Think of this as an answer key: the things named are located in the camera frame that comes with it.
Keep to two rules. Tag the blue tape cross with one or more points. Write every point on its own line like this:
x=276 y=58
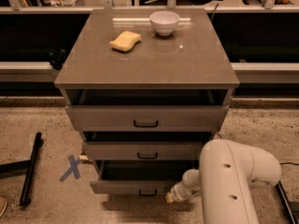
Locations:
x=72 y=170

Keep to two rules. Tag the black floor stand left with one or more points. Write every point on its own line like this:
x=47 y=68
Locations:
x=28 y=167

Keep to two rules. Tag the white bowl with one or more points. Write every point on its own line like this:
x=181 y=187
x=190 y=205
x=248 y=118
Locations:
x=164 y=22

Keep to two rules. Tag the grey drawer cabinet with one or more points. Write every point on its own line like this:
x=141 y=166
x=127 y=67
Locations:
x=187 y=68

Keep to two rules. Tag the yellow sponge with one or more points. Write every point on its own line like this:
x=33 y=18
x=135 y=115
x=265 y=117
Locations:
x=125 y=41

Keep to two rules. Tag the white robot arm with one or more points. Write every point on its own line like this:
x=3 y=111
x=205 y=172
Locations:
x=226 y=173

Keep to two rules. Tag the black clamp on rail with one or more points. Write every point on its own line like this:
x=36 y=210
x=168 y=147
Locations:
x=56 y=60

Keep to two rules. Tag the black floor stand right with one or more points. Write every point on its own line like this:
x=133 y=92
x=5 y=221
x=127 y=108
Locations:
x=291 y=209

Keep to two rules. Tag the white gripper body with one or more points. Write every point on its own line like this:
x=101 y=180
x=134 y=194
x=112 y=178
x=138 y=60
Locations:
x=178 y=191

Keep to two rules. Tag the grey bottom drawer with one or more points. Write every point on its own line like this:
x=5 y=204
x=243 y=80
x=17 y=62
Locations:
x=143 y=178

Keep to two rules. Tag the black floor stand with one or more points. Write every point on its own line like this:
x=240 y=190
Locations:
x=291 y=209
x=28 y=167

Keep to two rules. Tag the shoe tip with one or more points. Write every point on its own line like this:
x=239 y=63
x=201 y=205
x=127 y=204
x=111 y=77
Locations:
x=3 y=205

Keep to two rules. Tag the grey drawer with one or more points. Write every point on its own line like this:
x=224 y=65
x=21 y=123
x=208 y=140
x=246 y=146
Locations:
x=142 y=151
x=99 y=118
x=143 y=178

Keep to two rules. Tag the grey top drawer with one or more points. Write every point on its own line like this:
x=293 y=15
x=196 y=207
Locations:
x=99 y=118

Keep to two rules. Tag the grey middle drawer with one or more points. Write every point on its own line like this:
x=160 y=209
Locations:
x=142 y=151

